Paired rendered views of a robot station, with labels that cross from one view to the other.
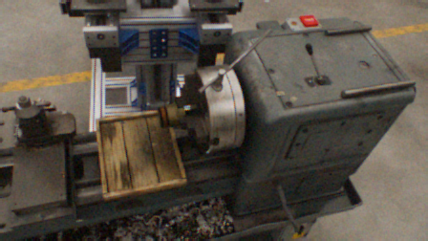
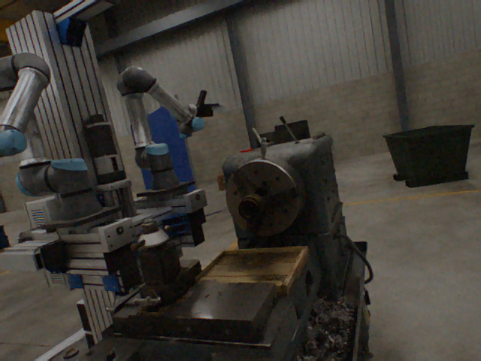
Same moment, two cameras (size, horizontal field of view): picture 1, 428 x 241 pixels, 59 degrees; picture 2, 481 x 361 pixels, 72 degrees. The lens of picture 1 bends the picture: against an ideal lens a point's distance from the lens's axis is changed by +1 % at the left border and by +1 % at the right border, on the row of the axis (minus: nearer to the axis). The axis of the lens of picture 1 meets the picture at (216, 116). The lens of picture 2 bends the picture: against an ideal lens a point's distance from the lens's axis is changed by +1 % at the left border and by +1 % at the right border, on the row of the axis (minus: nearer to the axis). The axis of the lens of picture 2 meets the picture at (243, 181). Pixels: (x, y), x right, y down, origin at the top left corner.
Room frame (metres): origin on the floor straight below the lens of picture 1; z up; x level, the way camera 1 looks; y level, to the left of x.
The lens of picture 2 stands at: (-0.04, 0.97, 1.33)
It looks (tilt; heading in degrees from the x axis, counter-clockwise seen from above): 7 degrees down; 318
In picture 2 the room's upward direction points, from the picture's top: 12 degrees counter-clockwise
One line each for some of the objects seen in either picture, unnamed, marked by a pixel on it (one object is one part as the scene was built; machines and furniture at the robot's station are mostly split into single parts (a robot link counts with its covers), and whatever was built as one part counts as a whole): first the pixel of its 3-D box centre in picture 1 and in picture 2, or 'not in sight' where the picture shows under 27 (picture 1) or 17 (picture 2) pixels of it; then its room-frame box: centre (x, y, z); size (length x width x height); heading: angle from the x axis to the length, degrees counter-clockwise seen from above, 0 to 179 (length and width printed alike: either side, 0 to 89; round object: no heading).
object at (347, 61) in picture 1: (305, 94); (286, 182); (1.09, -0.34, 1.06); 0.59 x 0.48 x 0.39; 114
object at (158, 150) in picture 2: not in sight; (158, 156); (1.54, 0.12, 1.33); 0.13 x 0.12 x 0.14; 176
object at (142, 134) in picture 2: not in sight; (139, 121); (1.66, 0.11, 1.54); 0.15 x 0.12 x 0.55; 176
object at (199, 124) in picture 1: (198, 130); (279, 196); (0.80, 0.05, 1.09); 0.12 x 0.11 x 0.05; 24
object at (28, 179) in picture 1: (39, 154); (188, 306); (0.68, 0.60, 0.95); 0.43 x 0.17 x 0.05; 24
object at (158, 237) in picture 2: (26, 106); (152, 237); (0.74, 0.62, 1.13); 0.08 x 0.08 x 0.03
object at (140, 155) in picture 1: (139, 151); (249, 269); (0.80, 0.27, 0.89); 0.36 x 0.30 x 0.04; 24
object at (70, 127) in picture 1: (45, 131); (170, 283); (0.75, 0.59, 0.99); 0.20 x 0.10 x 0.05; 114
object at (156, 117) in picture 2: not in sight; (159, 162); (7.15, -2.94, 1.18); 4.12 x 0.80 x 2.35; 167
